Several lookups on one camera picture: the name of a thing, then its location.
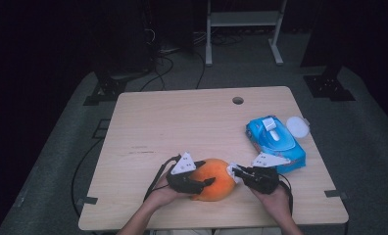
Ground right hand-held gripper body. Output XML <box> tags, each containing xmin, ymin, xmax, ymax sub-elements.
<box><xmin>245</xmin><ymin>152</ymin><xmax>292</xmax><ymax>196</ymax></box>

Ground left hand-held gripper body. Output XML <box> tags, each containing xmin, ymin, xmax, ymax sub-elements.
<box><xmin>165</xmin><ymin>151</ymin><xmax>206</xmax><ymax>196</ymax></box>

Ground white wet wipe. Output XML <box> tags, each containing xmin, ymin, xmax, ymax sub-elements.
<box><xmin>225</xmin><ymin>162</ymin><xmax>244</xmax><ymax>184</ymax></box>

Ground orange plush toy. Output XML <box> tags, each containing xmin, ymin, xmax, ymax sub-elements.
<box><xmin>188</xmin><ymin>158</ymin><xmax>237</xmax><ymax>203</ymax></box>

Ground blue wet wipes pack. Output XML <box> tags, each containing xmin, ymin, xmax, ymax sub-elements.
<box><xmin>245</xmin><ymin>115</ymin><xmax>308</xmax><ymax>175</ymax></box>

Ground person's left hand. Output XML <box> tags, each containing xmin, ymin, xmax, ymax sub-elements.
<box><xmin>144</xmin><ymin>173</ymin><xmax>184</xmax><ymax>211</ymax></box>

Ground person's right hand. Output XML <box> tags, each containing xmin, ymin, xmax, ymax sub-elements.
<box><xmin>250</xmin><ymin>185</ymin><xmax>293</xmax><ymax>225</ymax></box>

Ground person's light trousers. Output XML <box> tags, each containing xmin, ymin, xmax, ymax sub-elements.
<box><xmin>149</xmin><ymin>228</ymin><xmax>280</xmax><ymax>235</ymax></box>

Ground white oval lid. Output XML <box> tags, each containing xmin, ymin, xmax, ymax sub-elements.
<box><xmin>285</xmin><ymin>115</ymin><xmax>311</xmax><ymax>139</ymax></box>

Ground black stand base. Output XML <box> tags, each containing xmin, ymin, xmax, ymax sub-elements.
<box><xmin>300</xmin><ymin>63</ymin><xmax>357</xmax><ymax>103</ymax></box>
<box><xmin>82</xmin><ymin>69</ymin><xmax>151</xmax><ymax>107</ymax></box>

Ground white metal stand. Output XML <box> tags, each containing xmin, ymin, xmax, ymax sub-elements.
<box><xmin>205</xmin><ymin>0</ymin><xmax>288</xmax><ymax>68</ymax></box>

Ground right hand-held gripper cable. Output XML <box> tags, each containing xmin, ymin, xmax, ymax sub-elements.
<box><xmin>277</xmin><ymin>173</ymin><xmax>295</xmax><ymax>217</ymax></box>

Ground black floor frame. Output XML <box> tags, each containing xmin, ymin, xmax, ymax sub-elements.
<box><xmin>91</xmin><ymin>118</ymin><xmax>113</xmax><ymax>140</ymax></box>

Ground thin black floor cable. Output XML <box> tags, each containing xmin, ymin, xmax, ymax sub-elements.
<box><xmin>71</xmin><ymin>138</ymin><xmax>104</xmax><ymax>218</ymax></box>

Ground black cable bundle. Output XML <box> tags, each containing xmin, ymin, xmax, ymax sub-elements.
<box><xmin>211</xmin><ymin>31</ymin><xmax>246</xmax><ymax>47</ymax></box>

